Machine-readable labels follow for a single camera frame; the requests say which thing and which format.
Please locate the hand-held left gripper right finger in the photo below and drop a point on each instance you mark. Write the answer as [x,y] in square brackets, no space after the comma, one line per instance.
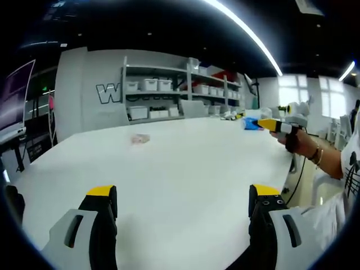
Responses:
[270,239]

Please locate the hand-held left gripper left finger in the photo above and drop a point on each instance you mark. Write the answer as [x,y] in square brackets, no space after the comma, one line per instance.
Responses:
[84,239]

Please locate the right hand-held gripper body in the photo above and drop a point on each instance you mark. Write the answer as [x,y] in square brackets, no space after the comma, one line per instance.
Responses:
[299,114]

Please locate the clear resealable bag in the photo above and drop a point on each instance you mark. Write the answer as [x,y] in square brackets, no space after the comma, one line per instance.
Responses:
[140,139]

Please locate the person's right hand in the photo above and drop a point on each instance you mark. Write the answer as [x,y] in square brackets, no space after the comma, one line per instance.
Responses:
[294,142]

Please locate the blue packet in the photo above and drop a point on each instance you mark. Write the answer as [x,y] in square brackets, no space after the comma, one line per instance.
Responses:
[251,124]

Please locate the bright window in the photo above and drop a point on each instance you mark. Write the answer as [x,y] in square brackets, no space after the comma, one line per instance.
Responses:
[332,97]
[292,94]

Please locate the spare hand-held gripper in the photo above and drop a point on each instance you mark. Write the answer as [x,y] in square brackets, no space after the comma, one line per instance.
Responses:
[234,115]

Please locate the black tripod stand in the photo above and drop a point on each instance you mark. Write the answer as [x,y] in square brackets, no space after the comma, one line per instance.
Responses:
[251,87]

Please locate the short ceiling light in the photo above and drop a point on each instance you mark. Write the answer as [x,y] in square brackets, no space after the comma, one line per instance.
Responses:
[347,71]

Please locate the dark object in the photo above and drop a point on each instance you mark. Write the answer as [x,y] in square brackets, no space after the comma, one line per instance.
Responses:
[14,205]

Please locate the grey chair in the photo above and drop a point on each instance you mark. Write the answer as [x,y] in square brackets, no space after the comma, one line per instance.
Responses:
[194,108]

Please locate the long ceiling light strip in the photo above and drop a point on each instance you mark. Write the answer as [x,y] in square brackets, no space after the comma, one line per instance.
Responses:
[253,33]

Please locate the grey shelving unit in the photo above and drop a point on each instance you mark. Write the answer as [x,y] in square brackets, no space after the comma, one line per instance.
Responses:
[189,81]

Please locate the group of white storage bins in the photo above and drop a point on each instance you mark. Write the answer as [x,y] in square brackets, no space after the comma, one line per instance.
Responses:
[150,84]

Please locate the pink flag on stand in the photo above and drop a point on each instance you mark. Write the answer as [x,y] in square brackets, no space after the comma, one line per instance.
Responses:
[51,102]

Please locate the monitor on far desk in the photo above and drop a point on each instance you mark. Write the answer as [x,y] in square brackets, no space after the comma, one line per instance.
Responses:
[14,95]

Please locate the outlined wall lettering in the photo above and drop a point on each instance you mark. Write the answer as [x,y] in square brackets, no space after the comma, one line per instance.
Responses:
[108,94]

